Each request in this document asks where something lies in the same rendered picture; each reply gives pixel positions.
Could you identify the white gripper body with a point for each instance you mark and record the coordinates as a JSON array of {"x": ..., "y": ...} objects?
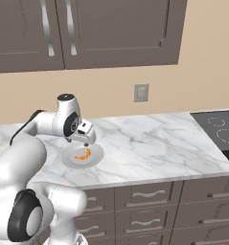
[{"x": 86, "y": 136}]

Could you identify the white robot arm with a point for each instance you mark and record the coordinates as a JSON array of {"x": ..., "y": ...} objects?
[{"x": 20, "y": 166}]

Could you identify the orange piece of meat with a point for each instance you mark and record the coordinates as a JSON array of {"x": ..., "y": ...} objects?
[{"x": 83, "y": 156}]

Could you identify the white round plate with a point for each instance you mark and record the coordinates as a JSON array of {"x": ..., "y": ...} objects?
[{"x": 69, "y": 159}]

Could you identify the black hob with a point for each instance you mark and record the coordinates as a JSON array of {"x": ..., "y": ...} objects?
[{"x": 215, "y": 137}]

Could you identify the grey wall socket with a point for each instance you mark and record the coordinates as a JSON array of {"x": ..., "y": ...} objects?
[{"x": 141, "y": 93}]

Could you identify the wide brown wall cupboard door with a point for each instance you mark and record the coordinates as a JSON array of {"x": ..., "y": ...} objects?
[{"x": 122, "y": 28}]

